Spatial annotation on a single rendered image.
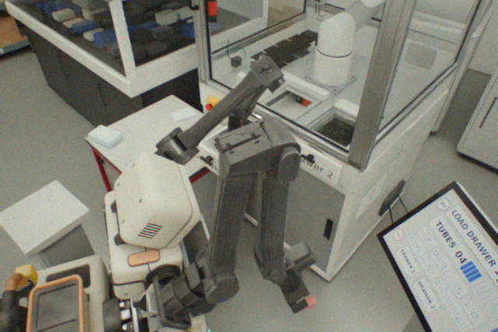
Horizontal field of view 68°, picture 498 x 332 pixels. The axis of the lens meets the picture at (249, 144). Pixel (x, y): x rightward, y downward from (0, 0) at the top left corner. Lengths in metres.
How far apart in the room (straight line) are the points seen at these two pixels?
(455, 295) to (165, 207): 0.81
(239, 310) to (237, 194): 1.60
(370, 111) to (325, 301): 1.24
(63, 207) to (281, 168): 1.33
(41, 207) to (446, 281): 1.56
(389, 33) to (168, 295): 0.98
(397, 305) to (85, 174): 2.31
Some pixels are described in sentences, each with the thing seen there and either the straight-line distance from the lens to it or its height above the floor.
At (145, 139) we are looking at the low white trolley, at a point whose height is 0.76.
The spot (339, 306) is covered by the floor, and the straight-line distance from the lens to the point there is 2.29.
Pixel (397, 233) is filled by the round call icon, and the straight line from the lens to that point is 1.33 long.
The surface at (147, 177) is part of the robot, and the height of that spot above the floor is 1.39.
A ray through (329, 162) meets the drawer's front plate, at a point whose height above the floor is 0.92.
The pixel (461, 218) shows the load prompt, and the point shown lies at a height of 1.16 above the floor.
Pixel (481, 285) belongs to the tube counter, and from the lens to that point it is 1.19.
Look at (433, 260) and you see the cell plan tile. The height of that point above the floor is 1.06.
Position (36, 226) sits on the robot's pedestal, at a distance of 1.78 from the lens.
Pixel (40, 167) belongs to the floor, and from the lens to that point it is 3.29.
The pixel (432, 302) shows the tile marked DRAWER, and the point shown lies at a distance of 1.24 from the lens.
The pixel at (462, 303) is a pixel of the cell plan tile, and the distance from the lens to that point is 1.20.
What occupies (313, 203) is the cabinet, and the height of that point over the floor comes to 0.58.
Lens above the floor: 2.01
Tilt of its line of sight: 41 degrees down
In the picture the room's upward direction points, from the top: 1 degrees clockwise
